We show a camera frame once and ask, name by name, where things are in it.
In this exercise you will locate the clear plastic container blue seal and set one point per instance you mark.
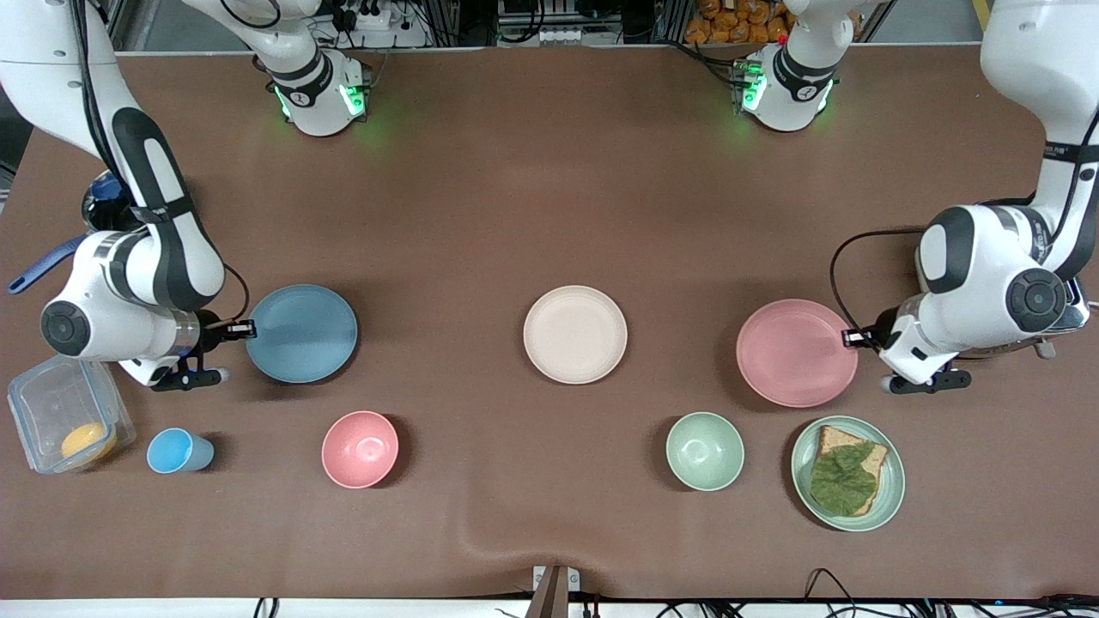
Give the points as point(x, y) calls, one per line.
point(51, 403)

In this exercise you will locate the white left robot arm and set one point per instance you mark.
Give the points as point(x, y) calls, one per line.
point(979, 266)

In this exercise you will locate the green plate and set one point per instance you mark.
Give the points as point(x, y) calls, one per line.
point(889, 493)

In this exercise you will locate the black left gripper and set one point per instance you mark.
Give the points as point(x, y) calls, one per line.
point(882, 330)

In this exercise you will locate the white power strip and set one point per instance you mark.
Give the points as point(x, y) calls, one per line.
point(373, 17)

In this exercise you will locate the silver toaster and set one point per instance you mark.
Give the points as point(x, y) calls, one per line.
point(1077, 313)

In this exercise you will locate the bread slice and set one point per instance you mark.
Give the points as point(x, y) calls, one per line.
point(834, 439)

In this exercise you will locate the beige plate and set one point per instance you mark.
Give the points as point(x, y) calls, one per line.
point(575, 335)

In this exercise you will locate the yellow orange fruit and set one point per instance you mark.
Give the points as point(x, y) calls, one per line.
point(86, 442)

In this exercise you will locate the blue cup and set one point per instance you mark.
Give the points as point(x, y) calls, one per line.
point(172, 451)

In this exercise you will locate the orange snack packets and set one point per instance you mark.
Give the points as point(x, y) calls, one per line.
point(730, 21)

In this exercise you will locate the green bowl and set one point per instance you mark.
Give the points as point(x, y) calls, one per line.
point(704, 451)

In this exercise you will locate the green lettuce leaf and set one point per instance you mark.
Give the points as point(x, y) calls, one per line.
point(841, 481)

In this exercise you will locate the metal table clamp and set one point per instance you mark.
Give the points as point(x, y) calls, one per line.
point(554, 592)

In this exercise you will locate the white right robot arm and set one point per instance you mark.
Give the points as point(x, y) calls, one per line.
point(163, 249)

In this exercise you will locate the blue plate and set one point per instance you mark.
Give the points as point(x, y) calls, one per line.
point(300, 335)

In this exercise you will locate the brown table cover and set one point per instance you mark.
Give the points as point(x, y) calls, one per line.
point(515, 172)

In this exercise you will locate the pink bowl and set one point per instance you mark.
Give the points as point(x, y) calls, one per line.
point(361, 451)

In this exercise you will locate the glass pot lid blue knob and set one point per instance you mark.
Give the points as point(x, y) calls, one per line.
point(103, 202)

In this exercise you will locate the pink plate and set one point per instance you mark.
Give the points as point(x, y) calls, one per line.
point(794, 354)

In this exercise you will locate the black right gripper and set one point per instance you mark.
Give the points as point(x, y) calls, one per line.
point(209, 330)

